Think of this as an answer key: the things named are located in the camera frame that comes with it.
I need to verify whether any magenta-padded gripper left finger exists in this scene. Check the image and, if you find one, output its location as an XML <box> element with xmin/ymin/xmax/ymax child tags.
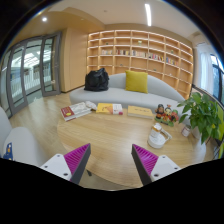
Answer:
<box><xmin>39</xmin><ymin>143</ymin><xmax>92</xmax><ymax>185</ymax></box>

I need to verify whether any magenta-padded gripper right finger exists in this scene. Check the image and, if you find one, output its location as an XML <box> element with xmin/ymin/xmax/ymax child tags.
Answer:
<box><xmin>131</xmin><ymin>143</ymin><xmax>182</xmax><ymax>187</ymax></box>

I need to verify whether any round white power strip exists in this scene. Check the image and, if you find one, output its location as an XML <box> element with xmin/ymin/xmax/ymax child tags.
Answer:
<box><xmin>147</xmin><ymin>131</ymin><xmax>168</xmax><ymax>150</ymax></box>

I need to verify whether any red and white book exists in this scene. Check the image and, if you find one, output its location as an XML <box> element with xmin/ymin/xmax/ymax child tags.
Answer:
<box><xmin>60</xmin><ymin>101</ymin><xmax>93</xmax><ymax>122</ymax></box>

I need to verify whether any three-figure figurine set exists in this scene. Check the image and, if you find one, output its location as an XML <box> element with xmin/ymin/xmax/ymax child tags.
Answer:
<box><xmin>154</xmin><ymin>103</ymin><xmax>180</xmax><ymax>128</ymax></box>

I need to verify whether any plain yellow book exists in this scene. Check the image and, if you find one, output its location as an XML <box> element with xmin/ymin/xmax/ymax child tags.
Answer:
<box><xmin>127</xmin><ymin>105</ymin><xmax>155</xmax><ymax>120</ymax></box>

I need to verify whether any small white jar red label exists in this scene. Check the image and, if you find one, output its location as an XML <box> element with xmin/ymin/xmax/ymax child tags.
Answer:
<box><xmin>180</xmin><ymin>124</ymin><xmax>192</xmax><ymax>138</ymax></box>

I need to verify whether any light grey curved sofa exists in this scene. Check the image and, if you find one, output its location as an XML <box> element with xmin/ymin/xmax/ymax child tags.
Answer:
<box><xmin>69</xmin><ymin>72</ymin><xmax>186</xmax><ymax>116</ymax></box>

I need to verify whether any potted green plant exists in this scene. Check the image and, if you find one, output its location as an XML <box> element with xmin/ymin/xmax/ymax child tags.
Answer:
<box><xmin>176</xmin><ymin>92</ymin><xmax>223</xmax><ymax>145</ymax></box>

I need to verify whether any black bag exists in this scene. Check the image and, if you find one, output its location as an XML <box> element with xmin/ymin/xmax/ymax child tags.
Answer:
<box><xmin>83</xmin><ymin>67</ymin><xmax>110</xmax><ymax>93</ymax></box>

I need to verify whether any yellow cushion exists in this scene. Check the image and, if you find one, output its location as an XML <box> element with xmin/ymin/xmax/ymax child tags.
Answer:
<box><xmin>125</xmin><ymin>69</ymin><xmax>149</xmax><ymax>94</ymax></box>

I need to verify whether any grey-framed glass door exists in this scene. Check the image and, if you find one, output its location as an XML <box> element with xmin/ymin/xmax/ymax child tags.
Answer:
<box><xmin>0</xmin><ymin>31</ymin><xmax>63</xmax><ymax>118</ymax></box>

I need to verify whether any white sheer curtain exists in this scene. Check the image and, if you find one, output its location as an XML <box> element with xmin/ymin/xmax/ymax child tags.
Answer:
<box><xmin>199</xmin><ymin>49</ymin><xmax>214</xmax><ymax>96</ymax></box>

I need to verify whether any dark-framed window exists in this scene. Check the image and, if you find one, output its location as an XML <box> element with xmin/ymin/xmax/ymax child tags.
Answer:
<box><xmin>209</xmin><ymin>53</ymin><xmax>224</xmax><ymax>105</ymax></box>

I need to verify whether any long ceiling light strip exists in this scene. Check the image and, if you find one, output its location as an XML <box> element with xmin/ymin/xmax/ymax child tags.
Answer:
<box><xmin>144</xmin><ymin>3</ymin><xmax>153</xmax><ymax>27</ymax></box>

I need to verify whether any wooden wall shelf unit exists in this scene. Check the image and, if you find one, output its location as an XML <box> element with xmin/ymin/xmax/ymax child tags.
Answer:
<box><xmin>86</xmin><ymin>29</ymin><xmax>194</xmax><ymax>100</ymax></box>

